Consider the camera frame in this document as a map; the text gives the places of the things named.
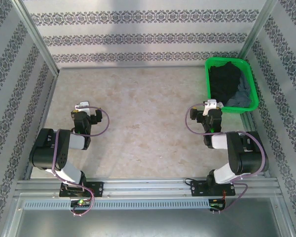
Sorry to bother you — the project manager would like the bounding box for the black t-shirt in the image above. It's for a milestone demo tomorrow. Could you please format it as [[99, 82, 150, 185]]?
[[208, 61, 242, 106]]

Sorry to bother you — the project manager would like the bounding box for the grey t-shirt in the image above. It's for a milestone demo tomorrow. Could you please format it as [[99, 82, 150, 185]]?
[[225, 73, 253, 109]]

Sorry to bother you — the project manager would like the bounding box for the green plastic basket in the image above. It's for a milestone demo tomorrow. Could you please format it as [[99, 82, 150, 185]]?
[[204, 57, 259, 114]]

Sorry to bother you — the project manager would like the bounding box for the small controller board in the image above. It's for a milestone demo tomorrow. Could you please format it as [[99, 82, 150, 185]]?
[[70, 199, 91, 208], [209, 198, 227, 212]]

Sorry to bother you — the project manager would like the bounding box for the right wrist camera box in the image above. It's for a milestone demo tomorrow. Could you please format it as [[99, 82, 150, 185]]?
[[189, 98, 218, 121]]

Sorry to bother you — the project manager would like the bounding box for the purple cable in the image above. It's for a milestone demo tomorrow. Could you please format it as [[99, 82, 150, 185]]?
[[51, 106, 111, 218], [185, 103, 266, 214]]

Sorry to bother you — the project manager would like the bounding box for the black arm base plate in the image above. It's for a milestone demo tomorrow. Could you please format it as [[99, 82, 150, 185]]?
[[190, 179, 236, 197], [58, 181, 105, 198]]

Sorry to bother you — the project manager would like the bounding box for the aluminium frame post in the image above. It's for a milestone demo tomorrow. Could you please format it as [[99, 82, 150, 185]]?
[[236, 0, 279, 61], [13, 0, 60, 76]]

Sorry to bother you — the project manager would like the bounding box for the aluminium mounting rail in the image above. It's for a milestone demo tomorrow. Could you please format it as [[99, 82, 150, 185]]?
[[14, 178, 280, 198]]

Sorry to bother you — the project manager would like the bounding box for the slotted grey cable duct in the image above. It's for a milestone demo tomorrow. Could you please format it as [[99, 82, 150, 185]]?
[[22, 198, 213, 210]]

